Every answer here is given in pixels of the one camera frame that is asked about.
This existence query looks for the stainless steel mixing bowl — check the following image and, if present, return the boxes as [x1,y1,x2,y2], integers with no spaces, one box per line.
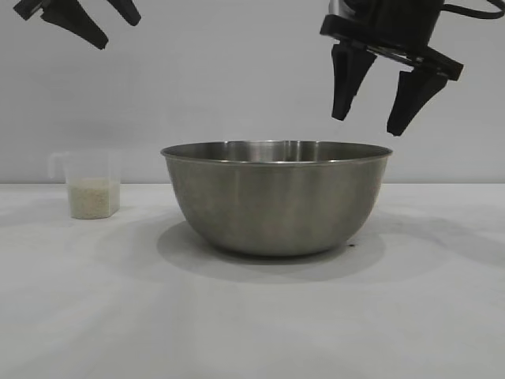
[159,139,395,258]

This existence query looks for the clear plastic measuring cup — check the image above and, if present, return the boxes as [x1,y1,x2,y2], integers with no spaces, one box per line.
[47,151,122,220]

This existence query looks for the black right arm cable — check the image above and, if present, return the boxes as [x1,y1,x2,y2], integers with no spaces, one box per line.
[440,1,505,20]

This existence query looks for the white rice grains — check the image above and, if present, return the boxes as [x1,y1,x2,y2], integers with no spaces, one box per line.
[67,178,121,219]

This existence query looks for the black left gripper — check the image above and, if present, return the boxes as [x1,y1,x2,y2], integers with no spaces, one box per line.
[13,0,143,51]

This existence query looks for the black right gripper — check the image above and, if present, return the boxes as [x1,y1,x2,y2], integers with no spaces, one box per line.
[319,0,465,138]

